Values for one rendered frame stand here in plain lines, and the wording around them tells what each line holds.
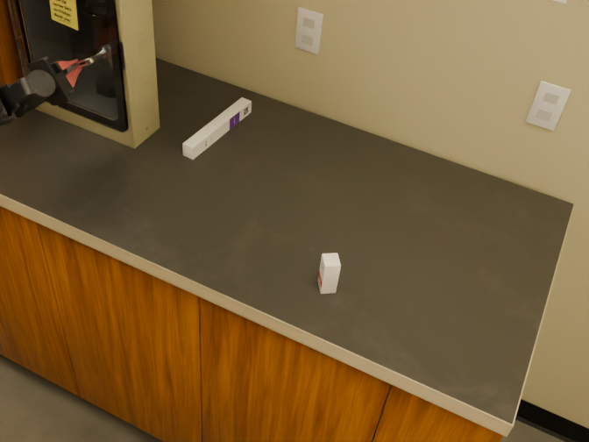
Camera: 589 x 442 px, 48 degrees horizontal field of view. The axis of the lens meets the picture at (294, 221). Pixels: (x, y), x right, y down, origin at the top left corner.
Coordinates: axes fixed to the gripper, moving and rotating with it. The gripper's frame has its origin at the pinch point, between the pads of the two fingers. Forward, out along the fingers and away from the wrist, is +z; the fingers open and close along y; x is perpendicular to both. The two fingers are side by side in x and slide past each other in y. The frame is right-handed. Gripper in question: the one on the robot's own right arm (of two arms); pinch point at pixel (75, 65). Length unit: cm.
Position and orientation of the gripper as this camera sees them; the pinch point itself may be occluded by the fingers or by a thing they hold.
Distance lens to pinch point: 163.7
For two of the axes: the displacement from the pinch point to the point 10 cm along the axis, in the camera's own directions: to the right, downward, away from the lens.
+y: -3.9, -8.1, -4.4
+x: -8.0, 0.6, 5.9
